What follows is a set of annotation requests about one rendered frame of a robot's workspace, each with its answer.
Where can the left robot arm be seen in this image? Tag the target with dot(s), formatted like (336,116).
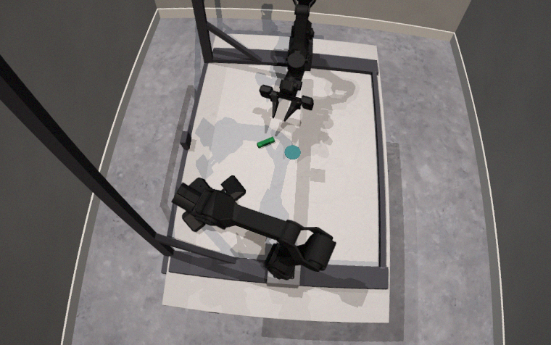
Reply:
(298,54)

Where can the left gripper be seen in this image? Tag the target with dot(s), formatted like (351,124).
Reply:
(296,102)

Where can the cyan circle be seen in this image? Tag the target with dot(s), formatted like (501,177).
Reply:
(292,152)

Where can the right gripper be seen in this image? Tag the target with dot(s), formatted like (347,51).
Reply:
(232,187)

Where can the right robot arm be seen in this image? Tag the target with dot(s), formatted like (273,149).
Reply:
(220,209)

